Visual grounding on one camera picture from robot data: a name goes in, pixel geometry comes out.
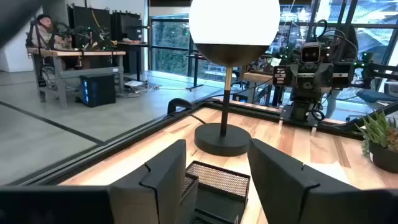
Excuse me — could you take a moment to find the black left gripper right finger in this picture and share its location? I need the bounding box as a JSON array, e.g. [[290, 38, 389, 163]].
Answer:
[[248, 138, 353, 224]]

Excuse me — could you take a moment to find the white globe table lamp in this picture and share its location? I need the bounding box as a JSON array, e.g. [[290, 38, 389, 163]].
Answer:
[[188, 0, 281, 157]]

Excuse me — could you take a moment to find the wooden background table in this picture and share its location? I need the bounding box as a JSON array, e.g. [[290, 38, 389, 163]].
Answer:
[[242, 70, 275, 85]]

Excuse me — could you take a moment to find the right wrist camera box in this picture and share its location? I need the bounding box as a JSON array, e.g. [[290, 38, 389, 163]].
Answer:
[[300, 42, 323, 64]]

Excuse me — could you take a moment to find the black panel with yellow cable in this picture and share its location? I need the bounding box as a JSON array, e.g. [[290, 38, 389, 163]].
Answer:
[[67, 3, 113, 50]]

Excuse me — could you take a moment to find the black mesh desk organizer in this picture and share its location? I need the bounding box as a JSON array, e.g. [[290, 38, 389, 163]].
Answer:
[[179, 160, 251, 224]]

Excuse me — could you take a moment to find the person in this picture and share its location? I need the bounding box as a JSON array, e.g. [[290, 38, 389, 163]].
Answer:
[[30, 14, 73, 52]]

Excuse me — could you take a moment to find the black lamp cable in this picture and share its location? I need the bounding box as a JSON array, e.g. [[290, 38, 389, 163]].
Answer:
[[167, 98, 208, 125]]

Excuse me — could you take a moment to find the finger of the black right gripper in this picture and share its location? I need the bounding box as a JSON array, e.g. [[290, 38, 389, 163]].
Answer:
[[288, 63, 304, 94], [320, 63, 335, 94]]

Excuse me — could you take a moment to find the potted succulent plant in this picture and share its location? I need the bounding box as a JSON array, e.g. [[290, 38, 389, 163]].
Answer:
[[355, 111, 398, 174]]

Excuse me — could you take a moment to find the black computer tower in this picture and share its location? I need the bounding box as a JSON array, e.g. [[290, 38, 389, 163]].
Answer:
[[79, 73, 117, 108]]

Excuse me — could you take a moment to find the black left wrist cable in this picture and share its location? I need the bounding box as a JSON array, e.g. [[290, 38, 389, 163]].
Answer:
[[0, 0, 44, 49]]

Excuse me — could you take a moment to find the wooden-top workbench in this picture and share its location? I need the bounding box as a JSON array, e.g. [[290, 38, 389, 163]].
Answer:
[[26, 47, 127, 110]]

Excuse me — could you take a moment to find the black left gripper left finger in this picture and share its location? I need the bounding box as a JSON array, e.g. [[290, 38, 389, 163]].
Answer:
[[108, 139, 187, 224]]

